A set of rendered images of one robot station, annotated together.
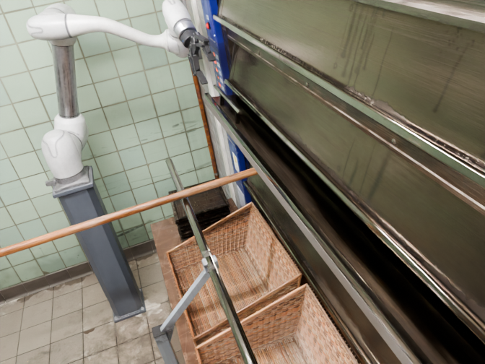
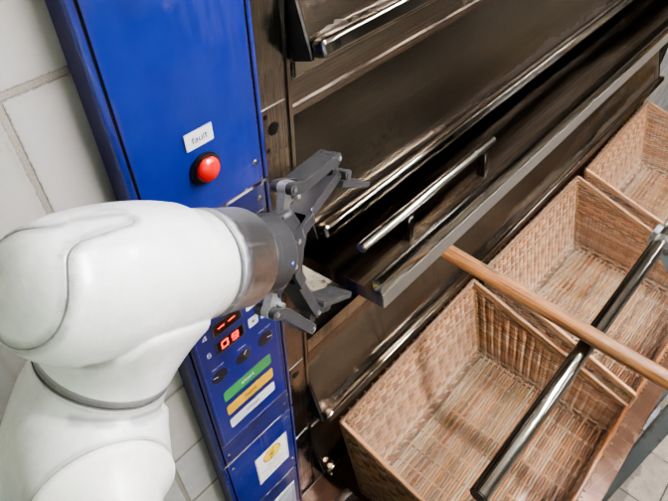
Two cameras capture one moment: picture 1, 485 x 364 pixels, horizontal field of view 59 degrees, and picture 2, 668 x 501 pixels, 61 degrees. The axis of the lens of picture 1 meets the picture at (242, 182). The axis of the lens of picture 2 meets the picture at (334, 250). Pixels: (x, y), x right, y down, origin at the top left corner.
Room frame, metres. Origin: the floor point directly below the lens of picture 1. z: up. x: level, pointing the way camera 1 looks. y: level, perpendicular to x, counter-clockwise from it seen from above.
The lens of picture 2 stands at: (2.04, 0.45, 2.00)
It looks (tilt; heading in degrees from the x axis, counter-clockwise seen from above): 46 degrees down; 235
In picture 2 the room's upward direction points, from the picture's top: straight up
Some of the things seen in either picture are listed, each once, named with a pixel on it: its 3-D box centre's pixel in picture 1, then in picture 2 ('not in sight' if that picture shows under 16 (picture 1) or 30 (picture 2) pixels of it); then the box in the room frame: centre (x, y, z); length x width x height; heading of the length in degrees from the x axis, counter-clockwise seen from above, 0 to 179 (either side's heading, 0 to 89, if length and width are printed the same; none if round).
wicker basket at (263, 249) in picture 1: (229, 274); (487, 427); (1.37, 0.13, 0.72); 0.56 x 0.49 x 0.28; 14
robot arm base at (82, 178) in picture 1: (66, 176); not in sight; (1.97, 0.90, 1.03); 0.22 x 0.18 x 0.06; 103
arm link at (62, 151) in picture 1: (60, 151); not in sight; (1.98, 0.88, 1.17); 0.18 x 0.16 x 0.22; 179
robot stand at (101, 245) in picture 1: (104, 249); not in sight; (1.97, 0.88, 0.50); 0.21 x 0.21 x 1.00; 13
